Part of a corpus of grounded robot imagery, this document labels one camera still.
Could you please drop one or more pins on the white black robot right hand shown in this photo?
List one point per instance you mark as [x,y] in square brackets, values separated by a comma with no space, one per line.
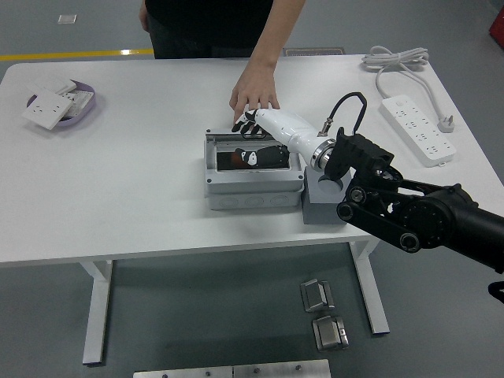
[287,128]

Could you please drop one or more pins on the person's left hand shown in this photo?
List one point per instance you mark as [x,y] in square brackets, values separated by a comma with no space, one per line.
[256,88]

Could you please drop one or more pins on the person's right hand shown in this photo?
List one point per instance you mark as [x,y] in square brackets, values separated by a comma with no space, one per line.
[144,15]

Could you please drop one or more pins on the grey electrical box clear lid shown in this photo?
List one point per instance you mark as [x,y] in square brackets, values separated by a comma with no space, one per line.
[252,177]

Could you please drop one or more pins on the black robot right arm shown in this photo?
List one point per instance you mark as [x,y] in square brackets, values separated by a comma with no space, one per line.
[433,212]

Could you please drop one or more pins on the grey cube with round hole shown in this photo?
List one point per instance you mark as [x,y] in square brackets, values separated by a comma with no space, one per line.
[319,214]

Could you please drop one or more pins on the red box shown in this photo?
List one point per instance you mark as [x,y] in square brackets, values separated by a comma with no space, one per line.
[498,27]

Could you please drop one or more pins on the person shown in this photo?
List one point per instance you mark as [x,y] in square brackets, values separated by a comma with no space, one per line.
[204,27]

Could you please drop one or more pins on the yellow floor tape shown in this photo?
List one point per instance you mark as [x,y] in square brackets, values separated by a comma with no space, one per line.
[78,54]

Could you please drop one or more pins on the small square floor plate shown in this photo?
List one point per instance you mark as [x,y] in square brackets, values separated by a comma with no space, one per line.
[67,19]

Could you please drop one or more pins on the white grey socket module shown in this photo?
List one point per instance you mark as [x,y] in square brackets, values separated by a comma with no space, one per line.
[78,101]

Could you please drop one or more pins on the purple oval tray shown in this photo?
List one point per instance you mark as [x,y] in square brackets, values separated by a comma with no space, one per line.
[87,110]

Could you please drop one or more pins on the white power strip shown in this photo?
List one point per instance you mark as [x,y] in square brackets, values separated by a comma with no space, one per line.
[417,132]

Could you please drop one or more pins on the large white socket plate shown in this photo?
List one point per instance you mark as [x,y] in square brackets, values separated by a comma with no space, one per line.
[45,108]

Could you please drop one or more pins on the open metal block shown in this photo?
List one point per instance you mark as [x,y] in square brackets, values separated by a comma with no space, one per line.
[315,295]

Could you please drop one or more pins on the white table right leg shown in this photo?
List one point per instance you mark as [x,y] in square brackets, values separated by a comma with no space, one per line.
[374,299]

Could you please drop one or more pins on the white table leg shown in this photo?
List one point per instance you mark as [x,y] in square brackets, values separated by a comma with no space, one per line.
[96,315]
[374,299]

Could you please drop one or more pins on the metal block with latch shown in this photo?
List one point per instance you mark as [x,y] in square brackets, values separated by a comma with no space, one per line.
[328,334]

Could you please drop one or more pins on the raised metal plate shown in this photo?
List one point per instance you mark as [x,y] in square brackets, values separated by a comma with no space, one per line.
[279,369]

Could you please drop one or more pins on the long metal plate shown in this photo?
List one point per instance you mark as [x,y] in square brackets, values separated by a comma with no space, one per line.
[181,373]

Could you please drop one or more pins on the white table left leg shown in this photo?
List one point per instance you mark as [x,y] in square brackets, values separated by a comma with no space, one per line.
[96,315]

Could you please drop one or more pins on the white switch plate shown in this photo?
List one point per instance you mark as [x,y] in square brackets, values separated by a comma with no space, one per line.
[55,83]

